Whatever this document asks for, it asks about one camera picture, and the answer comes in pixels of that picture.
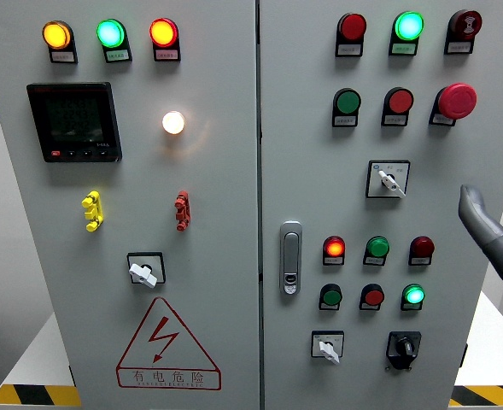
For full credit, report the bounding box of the large white-handled grey turn switch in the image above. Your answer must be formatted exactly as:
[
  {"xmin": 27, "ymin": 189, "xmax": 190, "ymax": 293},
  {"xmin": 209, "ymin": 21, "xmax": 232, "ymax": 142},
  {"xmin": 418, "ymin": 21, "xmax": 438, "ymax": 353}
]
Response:
[{"xmin": 365, "ymin": 160, "xmax": 412, "ymax": 200}]

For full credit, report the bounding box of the small dark red lamp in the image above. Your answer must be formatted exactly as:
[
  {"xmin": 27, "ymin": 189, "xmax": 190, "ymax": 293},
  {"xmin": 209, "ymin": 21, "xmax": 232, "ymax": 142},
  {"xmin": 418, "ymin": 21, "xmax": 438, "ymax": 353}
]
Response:
[{"xmin": 409, "ymin": 236, "xmax": 436, "ymax": 259}]

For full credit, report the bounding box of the small green lit lamp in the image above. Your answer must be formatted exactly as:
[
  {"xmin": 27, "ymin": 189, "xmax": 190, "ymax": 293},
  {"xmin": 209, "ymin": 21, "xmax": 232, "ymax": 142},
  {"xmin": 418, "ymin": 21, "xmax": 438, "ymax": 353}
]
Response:
[{"xmin": 401, "ymin": 284, "xmax": 426, "ymax": 306}]

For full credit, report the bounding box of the small green unlit lamp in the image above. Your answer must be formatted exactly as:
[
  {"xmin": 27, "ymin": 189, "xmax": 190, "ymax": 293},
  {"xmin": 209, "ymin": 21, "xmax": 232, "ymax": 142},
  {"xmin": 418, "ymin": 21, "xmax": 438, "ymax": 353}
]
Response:
[{"xmin": 365, "ymin": 236, "xmax": 391, "ymax": 259}]

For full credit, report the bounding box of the small red push button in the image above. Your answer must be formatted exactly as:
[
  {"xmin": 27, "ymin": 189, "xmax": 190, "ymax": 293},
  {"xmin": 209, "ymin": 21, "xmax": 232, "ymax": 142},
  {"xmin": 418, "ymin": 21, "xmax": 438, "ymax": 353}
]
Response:
[{"xmin": 360, "ymin": 284, "xmax": 386, "ymax": 307}]

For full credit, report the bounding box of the large red stop button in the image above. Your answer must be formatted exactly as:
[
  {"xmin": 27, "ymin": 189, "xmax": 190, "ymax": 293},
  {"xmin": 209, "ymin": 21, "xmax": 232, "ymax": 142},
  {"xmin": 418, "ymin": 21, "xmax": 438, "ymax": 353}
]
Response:
[{"xmin": 436, "ymin": 82, "xmax": 478, "ymax": 120}]

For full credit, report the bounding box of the small red lamp orange glow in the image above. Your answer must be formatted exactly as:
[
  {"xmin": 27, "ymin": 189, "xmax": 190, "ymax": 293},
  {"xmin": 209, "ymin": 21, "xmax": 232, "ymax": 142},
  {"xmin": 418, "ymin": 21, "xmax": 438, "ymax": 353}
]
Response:
[{"xmin": 322, "ymin": 235, "xmax": 347, "ymax": 259}]

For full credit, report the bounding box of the large red push button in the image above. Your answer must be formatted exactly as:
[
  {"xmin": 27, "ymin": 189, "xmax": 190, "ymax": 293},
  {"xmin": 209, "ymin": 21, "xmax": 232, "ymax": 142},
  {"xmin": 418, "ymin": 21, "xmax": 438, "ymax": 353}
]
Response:
[{"xmin": 383, "ymin": 87, "xmax": 415, "ymax": 115}]

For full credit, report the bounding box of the black yellow striped tape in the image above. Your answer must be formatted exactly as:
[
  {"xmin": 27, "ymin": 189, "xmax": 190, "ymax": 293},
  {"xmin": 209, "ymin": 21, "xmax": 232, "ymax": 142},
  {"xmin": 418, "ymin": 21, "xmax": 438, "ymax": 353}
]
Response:
[
  {"xmin": 449, "ymin": 385, "xmax": 503, "ymax": 407},
  {"xmin": 0, "ymin": 384, "xmax": 82, "ymax": 407}
]

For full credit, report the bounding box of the small green push button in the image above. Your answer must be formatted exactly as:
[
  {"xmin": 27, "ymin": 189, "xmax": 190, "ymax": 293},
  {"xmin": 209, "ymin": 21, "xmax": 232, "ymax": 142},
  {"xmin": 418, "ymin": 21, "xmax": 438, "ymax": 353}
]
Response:
[{"xmin": 319, "ymin": 284, "xmax": 343, "ymax": 307}]

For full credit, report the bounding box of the pale grey cabinet door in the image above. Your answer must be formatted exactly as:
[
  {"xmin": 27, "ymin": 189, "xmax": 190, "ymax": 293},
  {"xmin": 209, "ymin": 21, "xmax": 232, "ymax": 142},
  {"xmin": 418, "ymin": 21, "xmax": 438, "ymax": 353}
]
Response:
[
  {"xmin": 259, "ymin": 0, "xmax": 503, "ymax": 410},
  {"xmin": 0, "ymin": 0, "xmax": 261, "ymax": 410}
]

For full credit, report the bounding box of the large green push button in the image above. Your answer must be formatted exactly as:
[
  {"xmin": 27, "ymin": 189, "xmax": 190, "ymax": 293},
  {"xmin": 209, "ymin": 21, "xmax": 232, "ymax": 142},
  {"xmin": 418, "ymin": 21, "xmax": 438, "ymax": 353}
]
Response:
[{"xmin": 333, "ymin": 88, "xmax": 362, "ymax": 116}]

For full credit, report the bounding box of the silver door lock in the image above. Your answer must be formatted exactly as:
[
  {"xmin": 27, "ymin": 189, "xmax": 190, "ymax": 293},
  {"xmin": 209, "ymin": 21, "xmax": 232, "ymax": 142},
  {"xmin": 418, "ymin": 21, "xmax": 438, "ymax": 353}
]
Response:
[{"xmin": 279, "ymin": 220, "xmax": 303, "ymax": 296}]

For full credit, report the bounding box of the dark red buzzer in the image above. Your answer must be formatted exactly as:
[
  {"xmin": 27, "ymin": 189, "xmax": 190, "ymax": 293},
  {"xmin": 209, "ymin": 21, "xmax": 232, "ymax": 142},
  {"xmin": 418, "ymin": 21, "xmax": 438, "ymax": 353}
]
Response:
[{"xmin": 447, "ymin": 9, "xmax": 483, "ymax": 42}]

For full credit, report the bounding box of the large green round lamp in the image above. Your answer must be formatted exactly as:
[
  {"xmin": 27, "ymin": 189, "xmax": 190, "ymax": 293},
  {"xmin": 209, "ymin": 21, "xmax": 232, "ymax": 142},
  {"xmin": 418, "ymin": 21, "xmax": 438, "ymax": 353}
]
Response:
[
  {"xmin": 96, "ymin": 18, "xmax": 128, "ymax": 50},
  {"xmin": 393, "ymin": 10, "xmax": 425, "ymax": 43}
]

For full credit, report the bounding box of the large red unlit lamp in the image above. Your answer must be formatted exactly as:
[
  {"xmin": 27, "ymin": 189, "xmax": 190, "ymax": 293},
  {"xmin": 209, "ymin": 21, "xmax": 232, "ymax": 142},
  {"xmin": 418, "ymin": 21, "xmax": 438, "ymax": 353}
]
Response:
[{"xmin": 336, "ymin": 12, "xmax": 368, "ymax": 43}]

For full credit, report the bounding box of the white lamp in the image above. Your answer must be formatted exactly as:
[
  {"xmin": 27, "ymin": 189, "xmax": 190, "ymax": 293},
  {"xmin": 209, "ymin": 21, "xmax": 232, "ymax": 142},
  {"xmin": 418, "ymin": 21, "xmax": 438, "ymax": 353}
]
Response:
[{"xmin": 161, "ymin": 110, "xmax": 186, "ymax": 136}]

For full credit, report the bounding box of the red warning triangle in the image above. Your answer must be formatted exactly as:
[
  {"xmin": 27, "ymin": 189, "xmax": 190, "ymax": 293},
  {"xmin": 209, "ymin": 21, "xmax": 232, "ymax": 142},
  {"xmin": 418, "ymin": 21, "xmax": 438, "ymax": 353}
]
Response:
[{"xmin": 115, "ymin": 296, "xmax": 223, "ymax": 391}]

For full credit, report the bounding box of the large red lamp orange glow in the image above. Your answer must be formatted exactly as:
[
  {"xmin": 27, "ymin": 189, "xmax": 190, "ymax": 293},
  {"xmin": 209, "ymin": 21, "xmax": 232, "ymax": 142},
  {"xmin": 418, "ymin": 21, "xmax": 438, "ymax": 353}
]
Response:
[{"xmin": 149, "ymin": 17, "xmax": 180, "ymax": 49}]

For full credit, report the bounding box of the black display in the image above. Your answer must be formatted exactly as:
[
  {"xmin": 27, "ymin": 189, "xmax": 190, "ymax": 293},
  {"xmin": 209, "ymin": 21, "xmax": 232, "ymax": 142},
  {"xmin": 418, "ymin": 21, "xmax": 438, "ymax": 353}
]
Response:
[{"xmin": 26, "ymin": 82, "xmax": 123, "ymax": 164}]

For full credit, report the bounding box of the large yellow round lamp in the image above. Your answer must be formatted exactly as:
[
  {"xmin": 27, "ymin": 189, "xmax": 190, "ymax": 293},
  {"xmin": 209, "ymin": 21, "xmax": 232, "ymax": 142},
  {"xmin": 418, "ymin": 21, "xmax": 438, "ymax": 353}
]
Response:
[{"xmin": 41, "ymin": 20, "xmax": 75, "ymax": 51}]

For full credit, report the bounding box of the black-handled turn switch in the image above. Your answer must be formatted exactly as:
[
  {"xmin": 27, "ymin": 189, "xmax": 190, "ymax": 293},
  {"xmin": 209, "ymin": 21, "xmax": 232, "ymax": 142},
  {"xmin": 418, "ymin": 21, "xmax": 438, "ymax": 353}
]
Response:
[{"xmin": 385, "ymin": 331, "xmax": 423, "ymax": 372}]

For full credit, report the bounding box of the small white-handled grey turn switch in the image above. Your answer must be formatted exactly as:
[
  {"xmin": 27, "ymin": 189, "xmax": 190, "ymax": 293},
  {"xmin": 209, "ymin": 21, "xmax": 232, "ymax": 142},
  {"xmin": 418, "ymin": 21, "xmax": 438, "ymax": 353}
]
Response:
[{"xmin": 311, "ymin": 330, "xmax": 345, "ymax": 365}]

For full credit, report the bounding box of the small red handle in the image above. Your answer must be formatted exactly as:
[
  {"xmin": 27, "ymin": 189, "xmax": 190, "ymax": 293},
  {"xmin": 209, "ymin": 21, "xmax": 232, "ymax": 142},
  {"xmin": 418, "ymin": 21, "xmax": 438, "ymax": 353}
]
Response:
[{"xmin": 174, "ymin": 190, "xmax": 191, "ymax": 232}]

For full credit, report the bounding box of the white-handled turn switch black plate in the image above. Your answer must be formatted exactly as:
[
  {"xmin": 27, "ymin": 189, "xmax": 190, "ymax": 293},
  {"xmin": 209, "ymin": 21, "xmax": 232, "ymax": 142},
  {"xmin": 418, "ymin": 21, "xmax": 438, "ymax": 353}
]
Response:
[{"xmin": 126, "ymin": 251, "xmax": 167, "ymax": 290}]

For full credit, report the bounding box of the small yellow handle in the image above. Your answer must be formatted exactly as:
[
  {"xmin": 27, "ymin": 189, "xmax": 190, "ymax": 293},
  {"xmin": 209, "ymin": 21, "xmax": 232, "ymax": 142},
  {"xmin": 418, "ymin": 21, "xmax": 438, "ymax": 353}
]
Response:
[{"xmin": 81, "ymin": 190, "xmax": 105, "ymax": 232}]

